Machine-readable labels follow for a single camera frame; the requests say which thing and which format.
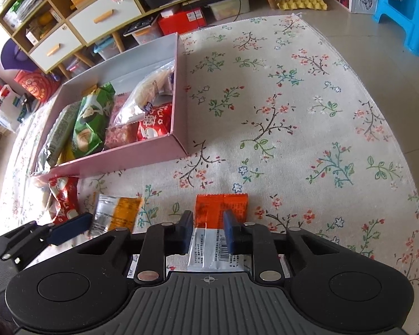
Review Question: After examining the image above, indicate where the floral mat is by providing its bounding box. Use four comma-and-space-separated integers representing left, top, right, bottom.
0, 14, 419, 287

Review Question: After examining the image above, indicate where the black tray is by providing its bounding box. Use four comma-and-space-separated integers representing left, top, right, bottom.
123, 16, 159, 37

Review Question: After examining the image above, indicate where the pink cardboard box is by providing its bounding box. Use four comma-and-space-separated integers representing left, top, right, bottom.
31, 32, 188, 178

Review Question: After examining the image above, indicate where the wooden cabinet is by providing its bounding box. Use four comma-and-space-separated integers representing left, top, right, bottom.
0, 0, 419, 77

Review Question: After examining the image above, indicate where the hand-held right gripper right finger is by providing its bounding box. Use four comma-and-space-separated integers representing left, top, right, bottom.
223, 209, 344, 283

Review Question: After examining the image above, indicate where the red round gift bag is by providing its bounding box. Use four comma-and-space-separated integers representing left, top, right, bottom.
14, 70, 61, 103

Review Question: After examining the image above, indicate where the clear rice cracker bag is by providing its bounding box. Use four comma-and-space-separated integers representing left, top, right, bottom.
150, 59, 177, 96
113, 71, 161, 126

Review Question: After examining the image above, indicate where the silver green snack packet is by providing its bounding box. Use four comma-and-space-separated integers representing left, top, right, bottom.
35, 102, 82, 175

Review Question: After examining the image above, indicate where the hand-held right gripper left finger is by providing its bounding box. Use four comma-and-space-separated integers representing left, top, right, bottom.
75, 210, 194, 285

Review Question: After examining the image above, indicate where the pink snack packet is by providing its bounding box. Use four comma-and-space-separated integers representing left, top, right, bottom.
108, 94, 135, 126
105, 122, 140, 150

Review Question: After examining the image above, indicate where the white drawer orange handle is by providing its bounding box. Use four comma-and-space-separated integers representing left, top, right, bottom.
30, 24, 82, 74
68, 0, 144, 44

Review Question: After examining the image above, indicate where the beige snack packet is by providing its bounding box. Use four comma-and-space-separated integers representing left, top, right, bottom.
31, 176, 54, 217

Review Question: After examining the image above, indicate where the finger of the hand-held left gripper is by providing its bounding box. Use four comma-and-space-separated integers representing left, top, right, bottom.
5, 213, 93, 269

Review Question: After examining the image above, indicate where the white shopping bag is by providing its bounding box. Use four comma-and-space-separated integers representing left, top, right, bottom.
0, 85, 28, 133

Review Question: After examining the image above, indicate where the red snack packet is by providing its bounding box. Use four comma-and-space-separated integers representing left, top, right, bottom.
48, 176, 80, 226
137, 103, 172, 142

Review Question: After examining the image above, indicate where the purple cap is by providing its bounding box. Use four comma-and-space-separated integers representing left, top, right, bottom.
1, 38, 39, 70

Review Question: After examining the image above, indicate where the red cardboard box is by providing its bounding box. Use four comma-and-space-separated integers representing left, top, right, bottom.
158, 7, 208, 35

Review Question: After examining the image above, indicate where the clear storage bin blue lid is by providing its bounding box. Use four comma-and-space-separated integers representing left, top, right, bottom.
94, 37, 121, 60

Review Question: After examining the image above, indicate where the orange white snack packet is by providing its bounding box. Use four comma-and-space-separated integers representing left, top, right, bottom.
187, 193, 249, 273
88, 193, 142, 234

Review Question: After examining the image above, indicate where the yellow snack packet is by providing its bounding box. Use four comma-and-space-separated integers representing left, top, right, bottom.
58, 143, 74, 164

